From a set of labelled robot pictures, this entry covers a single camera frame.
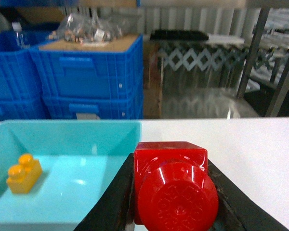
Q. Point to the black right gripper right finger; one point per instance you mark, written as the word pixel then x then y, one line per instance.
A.
pixel 237 212

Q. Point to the black tray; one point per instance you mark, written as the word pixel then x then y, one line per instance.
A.
pixel 187 35

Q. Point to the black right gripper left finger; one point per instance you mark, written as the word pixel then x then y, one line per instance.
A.
pixel 115 210

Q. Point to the grey expandable roller conveyor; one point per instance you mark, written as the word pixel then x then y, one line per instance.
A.
pixel 216 57

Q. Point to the yellow toy block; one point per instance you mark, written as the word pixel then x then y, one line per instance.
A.
pixel 24 175

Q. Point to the brown cardboard sheet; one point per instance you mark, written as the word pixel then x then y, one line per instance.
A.
pixel 86 44

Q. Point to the blue crate lower right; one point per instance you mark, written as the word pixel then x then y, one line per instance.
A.
pixel 68 108

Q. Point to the clear water bottle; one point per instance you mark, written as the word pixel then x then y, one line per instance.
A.
pixel 19 36

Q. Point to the teal plastic bin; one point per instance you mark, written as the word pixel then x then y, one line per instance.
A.
pixel 79 159

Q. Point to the blue crate upper middle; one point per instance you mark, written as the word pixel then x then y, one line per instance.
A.
pixel 19 78

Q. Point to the blue crate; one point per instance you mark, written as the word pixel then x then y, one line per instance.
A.
pixel 19 78
pixel 24 109
pixel 68 108
pixel 71 70

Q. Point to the red toy block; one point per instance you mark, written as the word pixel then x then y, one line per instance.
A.
pixel 173 189

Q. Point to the blue crate lower middle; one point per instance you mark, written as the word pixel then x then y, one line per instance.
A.
pixel 24 109

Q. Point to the white foam board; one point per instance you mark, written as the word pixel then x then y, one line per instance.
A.
pixel 224 39

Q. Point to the blue crate upper right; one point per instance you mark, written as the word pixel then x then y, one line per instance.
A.
pixel 71 70

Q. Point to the clear bag of parts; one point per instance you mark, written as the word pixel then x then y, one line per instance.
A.
pixel 77 28

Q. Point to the metal rack post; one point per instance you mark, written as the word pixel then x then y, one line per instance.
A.
pixel 252 55

